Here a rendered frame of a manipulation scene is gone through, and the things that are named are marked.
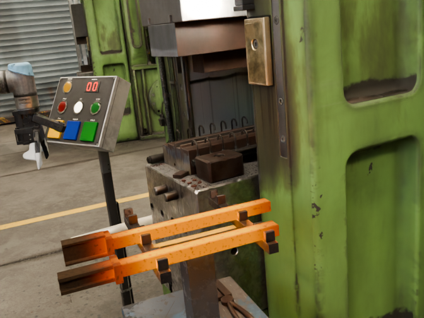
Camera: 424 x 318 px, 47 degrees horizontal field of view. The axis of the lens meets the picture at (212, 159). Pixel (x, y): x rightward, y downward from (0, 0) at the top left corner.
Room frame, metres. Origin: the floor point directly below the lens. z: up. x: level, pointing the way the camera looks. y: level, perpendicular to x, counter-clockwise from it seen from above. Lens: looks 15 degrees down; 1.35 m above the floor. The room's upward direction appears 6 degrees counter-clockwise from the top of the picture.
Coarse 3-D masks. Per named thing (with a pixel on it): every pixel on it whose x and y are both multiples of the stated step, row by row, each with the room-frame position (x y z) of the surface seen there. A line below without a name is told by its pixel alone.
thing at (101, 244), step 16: (224, 208) 0.98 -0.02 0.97; (240, 208) 0.97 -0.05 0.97; (256, 208) 0.98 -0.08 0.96; (160, 224) 0.93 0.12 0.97; (176, 224) 0.92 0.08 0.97; (192, 224) 0.93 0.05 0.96; (208, 224) 0.94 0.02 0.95; (64, 240) 0.87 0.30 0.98; (80, 240) 0.86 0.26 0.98; (96, 240) 0.87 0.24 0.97; (112, 240) 0.87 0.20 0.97; (128, 240) 0.89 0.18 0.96; (64, 256) 0.85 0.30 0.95; (80, 256) 0.86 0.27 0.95; (96, 256) 0.87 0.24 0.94
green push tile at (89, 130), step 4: (84, 124) 1.83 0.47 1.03; (88, 124) 1.82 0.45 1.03; (92, 124) 1.81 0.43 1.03; (96, 124) 1.79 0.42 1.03; (84, 128) 1.82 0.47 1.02; (88, 128) 1.81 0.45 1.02; (92, 128) 1.80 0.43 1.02; (96, 128) 1.79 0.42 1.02; (84, 132) 1.81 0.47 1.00; (88, 132) 1.80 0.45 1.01; (92, 132) 1.79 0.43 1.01; (96, 132) 1.79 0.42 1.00; (80, 136) 1.82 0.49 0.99; (84, 136) 1.80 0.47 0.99; (88, 136) 1.79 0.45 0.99; (92, 136) 1.78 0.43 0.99; (80, 140) 1.81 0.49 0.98; (84, 140) 1.80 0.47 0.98; (88, 140) 1.78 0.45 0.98; (92, 140) 1.77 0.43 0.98
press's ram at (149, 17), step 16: (144, 0) 1.60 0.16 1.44; (160, 0) 1.49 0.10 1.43; (176, 0) 1.40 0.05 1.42; (192, 0) 1.40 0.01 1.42; (208, 0) 1.42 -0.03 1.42; (224, 0) 1.45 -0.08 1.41; (144, 16) 1.61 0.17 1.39; (160, 16) 1.51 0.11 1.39; (176, 16) 1.41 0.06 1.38; (192, 16) 1.40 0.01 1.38; (208, 16) 1.42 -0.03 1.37; (224, 16) 1.45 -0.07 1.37
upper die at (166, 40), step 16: (240, 16) 1.53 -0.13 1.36; (160, 32) 1.52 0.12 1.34; (176, 32) 1.43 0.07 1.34; (192, 32) 1.45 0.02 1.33; (208, 32) 1.48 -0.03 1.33; (224, 32) 1.50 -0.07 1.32; (240, 32) 1.53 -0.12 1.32; (160, 48) 1.53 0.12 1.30; (176, 48) 1.43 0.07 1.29; (192, 48) 1.45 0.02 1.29; (208, 48) 1.47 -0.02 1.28; (224, 48) 1.50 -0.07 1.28; (240, 48) 1.53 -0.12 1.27
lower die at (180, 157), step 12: (216, 132) 1.70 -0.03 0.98; (240, 132) 1.57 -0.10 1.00; (252, 132) 1.59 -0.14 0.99; (168, 144) 1.55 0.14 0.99; (204, 144) 1.48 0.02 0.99; (216, 144) 1.47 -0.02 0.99; (228, 144) 1.49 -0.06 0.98; (240, 144) 1.51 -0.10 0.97; (252, 144) 1.53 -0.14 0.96; (168, 156) 1.56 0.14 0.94; (180, 156) 1.48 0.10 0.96; (192, 156) 1.43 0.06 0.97; (252, 156) 1.53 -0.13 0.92; (180, 168) 1.49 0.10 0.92; (192, 168) 1.43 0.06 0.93
